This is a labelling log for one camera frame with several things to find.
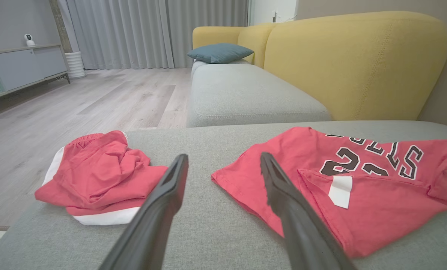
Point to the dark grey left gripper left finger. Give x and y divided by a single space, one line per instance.
159 210

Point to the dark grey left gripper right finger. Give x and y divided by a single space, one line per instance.
302 232

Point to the red shorts with white trim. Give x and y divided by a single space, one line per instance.
99 176

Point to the red basketball jersey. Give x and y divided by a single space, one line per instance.
377 217

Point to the white ribbed plant pot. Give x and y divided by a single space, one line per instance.
75 64

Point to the blue throw cushion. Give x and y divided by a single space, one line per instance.
219 52

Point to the large yellow sofa backrest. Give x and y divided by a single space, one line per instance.
358 67

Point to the grey pleated curtain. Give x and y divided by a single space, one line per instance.
133 33

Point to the yellow sofa armrest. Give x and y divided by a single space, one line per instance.
215 35

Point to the small yellow sofa backrest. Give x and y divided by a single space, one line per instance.
257 41

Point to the grey sideboard cabinet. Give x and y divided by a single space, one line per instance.
24 67

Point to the brown rough trunk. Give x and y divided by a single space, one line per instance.
60 26

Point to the white security camera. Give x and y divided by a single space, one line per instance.
29 39

